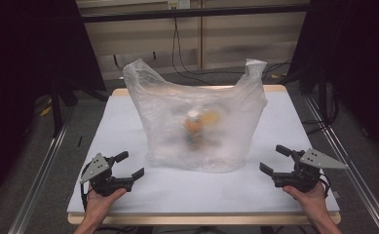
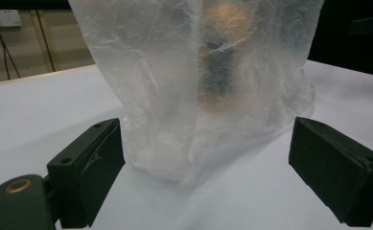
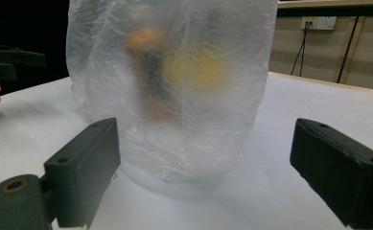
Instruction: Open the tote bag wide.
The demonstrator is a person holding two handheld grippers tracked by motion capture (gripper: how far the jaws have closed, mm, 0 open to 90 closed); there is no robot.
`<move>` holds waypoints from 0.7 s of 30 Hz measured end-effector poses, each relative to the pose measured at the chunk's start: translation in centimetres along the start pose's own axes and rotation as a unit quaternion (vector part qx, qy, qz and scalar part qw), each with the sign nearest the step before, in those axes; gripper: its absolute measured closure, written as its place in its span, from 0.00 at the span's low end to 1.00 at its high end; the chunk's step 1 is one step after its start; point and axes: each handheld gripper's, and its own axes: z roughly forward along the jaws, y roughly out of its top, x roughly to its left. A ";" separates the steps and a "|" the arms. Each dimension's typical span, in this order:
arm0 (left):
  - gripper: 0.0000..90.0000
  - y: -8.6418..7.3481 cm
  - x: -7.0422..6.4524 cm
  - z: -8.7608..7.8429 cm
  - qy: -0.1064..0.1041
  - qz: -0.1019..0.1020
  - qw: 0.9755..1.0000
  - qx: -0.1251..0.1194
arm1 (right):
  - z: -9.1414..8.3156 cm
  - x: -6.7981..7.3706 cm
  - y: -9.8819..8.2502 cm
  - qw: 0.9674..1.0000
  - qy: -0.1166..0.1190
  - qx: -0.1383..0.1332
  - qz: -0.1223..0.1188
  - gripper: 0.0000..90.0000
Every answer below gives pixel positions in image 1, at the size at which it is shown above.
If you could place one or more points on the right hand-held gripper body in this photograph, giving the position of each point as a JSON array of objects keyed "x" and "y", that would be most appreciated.
[{"x": 302, "y": 178}]

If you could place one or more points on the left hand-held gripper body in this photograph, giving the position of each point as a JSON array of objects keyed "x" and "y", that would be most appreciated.
[{"x": 103, "y": 182}]

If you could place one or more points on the translucent white plastic bag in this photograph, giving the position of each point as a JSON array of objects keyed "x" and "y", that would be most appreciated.
[{"x": 177, "y": 107}]

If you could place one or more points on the person's left hand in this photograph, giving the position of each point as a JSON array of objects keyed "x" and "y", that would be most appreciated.
[{"x": 100, "y": 203}]

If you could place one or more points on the person's right hand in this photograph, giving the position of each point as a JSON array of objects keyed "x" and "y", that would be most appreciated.
[{"x": 307, "y": 201}]

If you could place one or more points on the black metal stand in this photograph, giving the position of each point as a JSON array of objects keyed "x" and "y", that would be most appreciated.
[
  {"x": 56, "y": 110},
  {"x": 322, "y": 97}
]

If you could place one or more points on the orange bottle with white cap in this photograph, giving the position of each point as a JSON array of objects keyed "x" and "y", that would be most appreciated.
[{"x": 193, "y": 125}]

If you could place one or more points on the yellow round item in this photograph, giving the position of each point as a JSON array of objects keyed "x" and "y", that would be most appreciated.
[{"x": 212, "y": 118}]

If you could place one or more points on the yellow tape strip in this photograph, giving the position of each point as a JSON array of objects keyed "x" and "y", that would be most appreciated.
[{"x": 45, "y": 111}]

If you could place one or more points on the dark curtain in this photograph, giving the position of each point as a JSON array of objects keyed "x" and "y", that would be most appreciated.
[
  {"x": 24, "y": 65},
  {"x": 359, "y": 58}
]

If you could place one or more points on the black horizontal bar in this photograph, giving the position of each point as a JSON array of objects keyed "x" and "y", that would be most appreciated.
[{"x": 190, "y": 13}]

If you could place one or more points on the white power outlet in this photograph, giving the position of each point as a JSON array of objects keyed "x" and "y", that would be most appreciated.
[{"x": 178, "y": 4}]

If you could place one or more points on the metal floor rail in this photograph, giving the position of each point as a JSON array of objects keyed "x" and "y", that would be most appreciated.
[
  {"x": 37, "y": 182},
  {"x": 349, "y": 169}
]

